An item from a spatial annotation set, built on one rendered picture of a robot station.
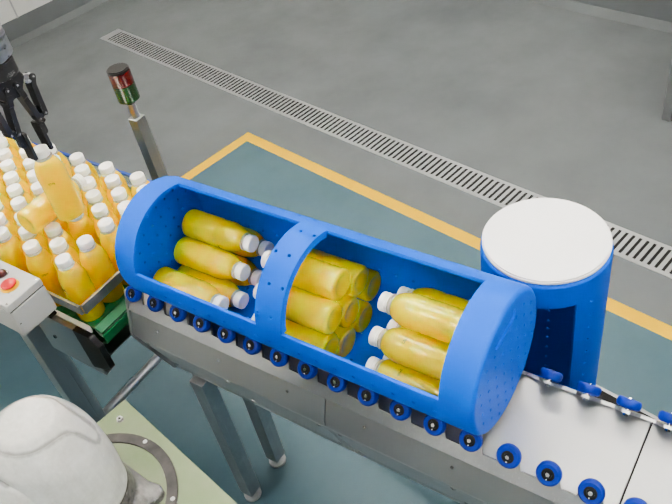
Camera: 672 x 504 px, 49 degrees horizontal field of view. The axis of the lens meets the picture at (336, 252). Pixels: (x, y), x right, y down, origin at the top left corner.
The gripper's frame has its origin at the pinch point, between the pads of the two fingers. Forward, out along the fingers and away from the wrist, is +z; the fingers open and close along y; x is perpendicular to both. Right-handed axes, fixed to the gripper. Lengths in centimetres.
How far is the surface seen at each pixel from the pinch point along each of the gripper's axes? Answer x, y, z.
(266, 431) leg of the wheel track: -27, 12, 113
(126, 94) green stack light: 17.9, 40.0, 15.0
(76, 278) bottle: -9.0, -11.2, 30.0
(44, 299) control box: -7.4, -19.7, 29.7
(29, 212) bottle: 7.4, -6.1, 18.7
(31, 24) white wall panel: 353, 218, 126
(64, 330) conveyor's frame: -1, -17, 47
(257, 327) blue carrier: -64, -8, 24
